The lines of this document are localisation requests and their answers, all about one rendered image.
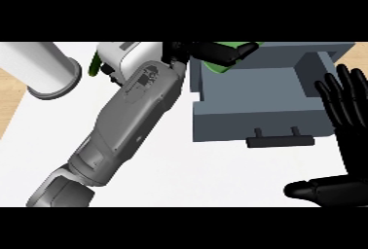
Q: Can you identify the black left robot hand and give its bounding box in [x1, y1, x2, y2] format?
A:
[160, 41, 259, 68]

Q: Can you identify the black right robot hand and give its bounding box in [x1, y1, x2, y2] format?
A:
[283, 63, 368, 208]

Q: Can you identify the green cup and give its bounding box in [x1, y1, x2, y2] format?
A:
[199, 41, 264, 75]

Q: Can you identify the grey drawer front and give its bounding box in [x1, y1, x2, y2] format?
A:
[190, 102, 336, 143]

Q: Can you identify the grey cabinet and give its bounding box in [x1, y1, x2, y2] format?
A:
[187, 41, 355, 112]

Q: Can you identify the green curved object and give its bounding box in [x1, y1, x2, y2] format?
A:
[88, 52, 103, 78]

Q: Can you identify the white cylinder with grey rim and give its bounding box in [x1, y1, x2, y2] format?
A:
[0, 41, 82, 101]

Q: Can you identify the black drawer handle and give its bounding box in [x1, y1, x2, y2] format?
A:
[245, 126, 316, 149]

